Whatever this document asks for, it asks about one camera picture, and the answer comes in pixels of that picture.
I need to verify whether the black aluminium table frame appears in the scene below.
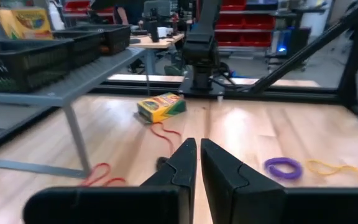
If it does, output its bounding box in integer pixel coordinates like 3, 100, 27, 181
91, 0, 358, 108

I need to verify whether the red bin shelving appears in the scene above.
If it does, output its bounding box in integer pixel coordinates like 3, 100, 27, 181
214, 0, 276, 47

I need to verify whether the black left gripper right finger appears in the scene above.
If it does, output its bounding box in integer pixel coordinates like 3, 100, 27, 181
201, 139, 287, 224

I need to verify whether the purple spiral hair tie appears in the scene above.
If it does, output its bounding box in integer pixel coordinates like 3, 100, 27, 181
264, 157, 304, 181

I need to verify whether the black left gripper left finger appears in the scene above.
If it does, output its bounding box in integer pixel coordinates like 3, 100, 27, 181
141, 138, 197, 224

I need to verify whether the grey perforated metal shelf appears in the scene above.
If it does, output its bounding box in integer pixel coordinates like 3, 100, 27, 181
0, 46, 147, 180

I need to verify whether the black slotted plastic basket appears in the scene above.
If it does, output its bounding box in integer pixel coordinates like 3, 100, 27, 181
0, 39, 74, 93
70, 24, 132, 56
52, 29, 106, 70

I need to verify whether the background wooden work table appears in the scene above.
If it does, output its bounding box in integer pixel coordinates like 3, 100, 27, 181
129, 32, 186, 75

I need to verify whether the red rubber band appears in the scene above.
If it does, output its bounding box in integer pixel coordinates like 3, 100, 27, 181
149, 121, 183, 156
78, 162, 127, 187

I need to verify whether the yellow rubber band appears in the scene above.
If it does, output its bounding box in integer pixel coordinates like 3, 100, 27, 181
305, 158, 358, 184

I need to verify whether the yellow green crayon box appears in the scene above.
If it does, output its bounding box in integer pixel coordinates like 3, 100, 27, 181
0, 6, 55, 40
136, 91, 188, 124

